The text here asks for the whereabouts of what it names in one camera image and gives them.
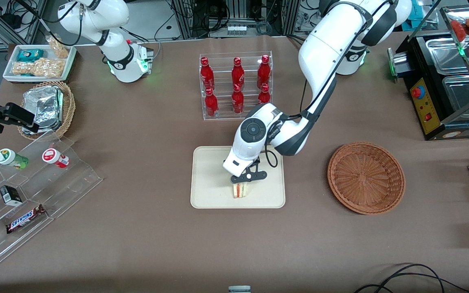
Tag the triangular sandwich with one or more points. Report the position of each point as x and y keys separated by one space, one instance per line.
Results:
x=240 y=191

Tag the white power strip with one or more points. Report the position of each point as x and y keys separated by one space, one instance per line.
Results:
x=237 y=29

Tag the red cola bottle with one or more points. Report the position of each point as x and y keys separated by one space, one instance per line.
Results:
x=211 y=105
x=206 y=73
x=264 y=71
x=264 y=95
x=237 y=101
x=237 y=73

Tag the teal snack packet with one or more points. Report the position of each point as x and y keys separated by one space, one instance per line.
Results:
x=29 y=55

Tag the red emergency stop button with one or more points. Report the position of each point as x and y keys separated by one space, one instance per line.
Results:
x=418 y=92

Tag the small clear nut snack bag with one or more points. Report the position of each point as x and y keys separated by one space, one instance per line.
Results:
x=58 y=48

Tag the large clear nut snack bag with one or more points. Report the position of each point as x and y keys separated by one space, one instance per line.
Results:
x=39 y=68

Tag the small black carton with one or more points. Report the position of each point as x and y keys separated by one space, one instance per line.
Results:
x=11 y=196

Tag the clear acrylic stepped display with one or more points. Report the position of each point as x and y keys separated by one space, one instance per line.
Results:
x=71 y=179

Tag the tan wicker basket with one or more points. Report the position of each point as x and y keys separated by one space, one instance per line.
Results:
x=68 y=110

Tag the clear acrylic bottle rack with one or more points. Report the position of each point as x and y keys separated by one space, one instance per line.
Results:
x=250 y=81

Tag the brown chocolate bar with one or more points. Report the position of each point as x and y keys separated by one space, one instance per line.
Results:
x=25 y=219

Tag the silver drawer end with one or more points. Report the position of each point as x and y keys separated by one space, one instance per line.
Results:
x=397 y=65

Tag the round brown wicker basket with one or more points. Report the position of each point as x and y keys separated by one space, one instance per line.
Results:
x=364 y=179

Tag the cream rectangular serving tray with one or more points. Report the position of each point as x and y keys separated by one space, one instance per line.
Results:
x=210 y=183

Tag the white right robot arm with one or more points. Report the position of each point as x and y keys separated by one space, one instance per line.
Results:
x=96 y=20

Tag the green drink cup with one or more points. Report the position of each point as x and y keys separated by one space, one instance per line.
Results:
x=8 y=157

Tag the aluminium frame rack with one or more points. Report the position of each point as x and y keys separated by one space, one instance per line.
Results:
x=185 y=18

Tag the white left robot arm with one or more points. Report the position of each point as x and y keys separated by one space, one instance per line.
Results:
x=320 y=49

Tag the grey device top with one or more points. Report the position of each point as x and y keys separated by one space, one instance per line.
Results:
x=239 y=289

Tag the silver foil wrapped package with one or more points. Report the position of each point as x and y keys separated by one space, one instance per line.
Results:
x=43 y=103

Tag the teal box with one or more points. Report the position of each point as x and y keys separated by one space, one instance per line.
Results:
x=415 y=13

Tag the black food warmer machine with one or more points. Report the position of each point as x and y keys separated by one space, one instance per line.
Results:
x=432 y=128

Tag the red drink cup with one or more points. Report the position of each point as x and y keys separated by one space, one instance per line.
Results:
x=53 y=156

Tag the steel food pan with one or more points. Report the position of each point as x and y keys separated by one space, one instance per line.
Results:
x=466 y=95
x=446 y=57

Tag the white rectangular snack tray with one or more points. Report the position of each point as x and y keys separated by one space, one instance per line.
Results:
x=10 y=75

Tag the red packaged food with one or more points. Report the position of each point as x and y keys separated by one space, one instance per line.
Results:
x=468 y=29

